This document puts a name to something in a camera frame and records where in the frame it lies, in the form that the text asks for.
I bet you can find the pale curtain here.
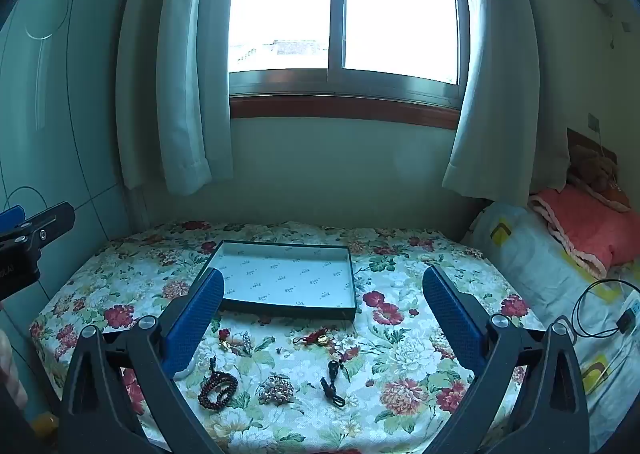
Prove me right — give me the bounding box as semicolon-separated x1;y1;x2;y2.
116;0;238;197
442;0;571;199

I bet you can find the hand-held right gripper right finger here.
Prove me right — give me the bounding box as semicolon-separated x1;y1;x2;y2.
422;264;591;454

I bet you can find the white yellow patterned bedsheet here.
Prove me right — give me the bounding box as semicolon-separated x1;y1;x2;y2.
460;201;640;450

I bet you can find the floral tablecloth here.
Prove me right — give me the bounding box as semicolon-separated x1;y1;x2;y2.
29;220;546;454

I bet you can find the wooden headboard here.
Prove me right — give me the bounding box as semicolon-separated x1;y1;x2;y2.
566;128;618;169

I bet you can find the yellow object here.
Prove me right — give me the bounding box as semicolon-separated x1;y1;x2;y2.
32;411;58;435

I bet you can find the gold pearl brooch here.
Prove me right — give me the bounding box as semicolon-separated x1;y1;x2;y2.
257;373;296;406

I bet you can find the green cardboard box tray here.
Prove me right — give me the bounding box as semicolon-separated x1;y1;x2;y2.
192;240;358;321

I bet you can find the red knot gold coin charm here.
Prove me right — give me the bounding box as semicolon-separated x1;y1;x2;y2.
292;326;333;347

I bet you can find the window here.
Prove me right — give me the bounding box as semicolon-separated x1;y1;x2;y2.
227;0;472;102

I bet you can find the person's left hand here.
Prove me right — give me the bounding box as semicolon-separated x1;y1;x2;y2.
0;329;27;407

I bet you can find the pink blanket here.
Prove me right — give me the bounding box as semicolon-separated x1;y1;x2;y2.
529;185;640;279

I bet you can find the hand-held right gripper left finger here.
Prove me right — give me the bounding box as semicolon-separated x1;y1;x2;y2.
59;268;226;454

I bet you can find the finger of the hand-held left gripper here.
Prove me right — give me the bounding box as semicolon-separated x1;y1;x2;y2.
0;205;27;233
0;202;76;249

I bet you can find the black cable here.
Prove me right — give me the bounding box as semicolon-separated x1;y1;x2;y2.
571;278;640;339

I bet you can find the wooden window sill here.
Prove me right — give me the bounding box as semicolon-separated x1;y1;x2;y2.
230;94;461;129

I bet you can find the brown teddy bear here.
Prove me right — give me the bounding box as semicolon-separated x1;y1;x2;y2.
567;144;632;212

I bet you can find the black pendant cord necklace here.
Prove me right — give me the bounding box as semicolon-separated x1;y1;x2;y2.
320;358;348;409

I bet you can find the pale wardrobe door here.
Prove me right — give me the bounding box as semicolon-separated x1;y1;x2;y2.
0;0;146;415

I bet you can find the dark red bead bracelet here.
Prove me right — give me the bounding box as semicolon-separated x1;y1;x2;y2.
197;356;240;412

